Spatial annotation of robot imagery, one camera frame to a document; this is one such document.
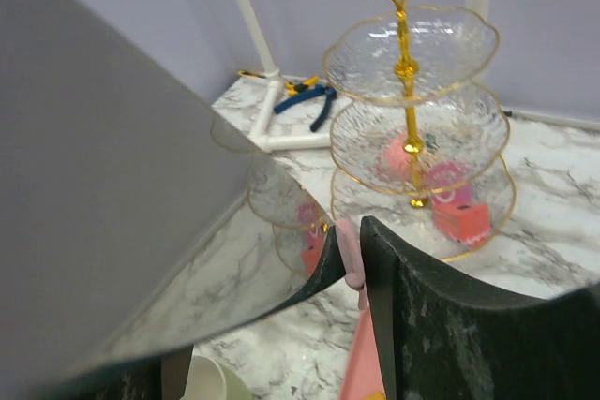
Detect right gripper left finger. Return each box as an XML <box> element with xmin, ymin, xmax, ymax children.
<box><xmin>46</xmin><ymin>346</ymin><xmax>193</xmax><ymax>399</ymax></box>

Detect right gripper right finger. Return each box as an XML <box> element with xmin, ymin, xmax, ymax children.
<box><xmin>360</xmin><ymin>216</ymin><xmax>599</xmax><ymax>399</ymax></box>

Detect pink serving tray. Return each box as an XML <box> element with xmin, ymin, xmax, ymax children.
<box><xmin>338</xmin><ymin>309</ymin><xmax>384</xmax><ymax>400</ymax></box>

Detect pink-handled metal tongs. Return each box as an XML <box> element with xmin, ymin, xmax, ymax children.
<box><xmin>1</xmin><ymin>0</ymin><xmax>346</xmax><ymax>399</ymax></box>

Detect three-tier glass dessert stand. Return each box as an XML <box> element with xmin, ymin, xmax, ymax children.
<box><xmin>323</xmin><ymin>0</ymin><xmax>517</xmax><ymax>262</ymax></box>

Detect green mug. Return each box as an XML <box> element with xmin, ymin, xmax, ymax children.
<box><xmin>181</xmin><ymin>355</ymin><xmax>253</xmax><ymax>400</ymax></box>

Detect toy yellow cracker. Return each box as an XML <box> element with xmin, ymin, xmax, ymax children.
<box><xmin>363</xmin><ymin>392</ymin><xmax>386</xmax><ymax>400</ymax></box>

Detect blue-handled pliers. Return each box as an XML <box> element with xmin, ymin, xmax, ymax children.
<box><xmin>273</xmin><ymin>84</ymin><xmax>338</xmax><ymax>133</ymax></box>

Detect yellow-handled pliers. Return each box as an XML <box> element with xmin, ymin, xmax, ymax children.
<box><xmin>285</xmin><ymin>76</ymin><xmax>319</xmax><ymax>96</ymax></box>

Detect yellow-handled tool at wall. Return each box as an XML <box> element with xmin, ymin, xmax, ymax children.
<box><xmin>237</xmin><ymin>70</ymin><xmax>266</xmax><ymax>79</ymax></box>

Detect white pvc pipe frame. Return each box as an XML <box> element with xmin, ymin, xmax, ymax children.
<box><xmin>215</xmin><ymin>0</ymin><xmax>503</xmax><ymax>153</ymax></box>

